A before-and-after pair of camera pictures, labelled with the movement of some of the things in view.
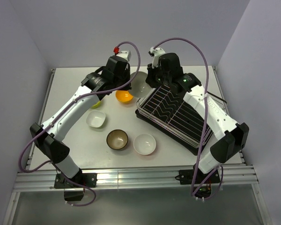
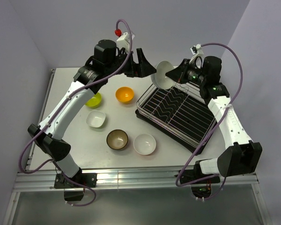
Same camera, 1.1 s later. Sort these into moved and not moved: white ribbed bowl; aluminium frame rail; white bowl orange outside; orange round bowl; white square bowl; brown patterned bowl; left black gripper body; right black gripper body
Moved: right black gripper body; left black gripper body; white ribbed bowl
Not moved: orange round bowl; brown patterned bowl; aluminium frame rail; white bowl orange outside; white square bowl
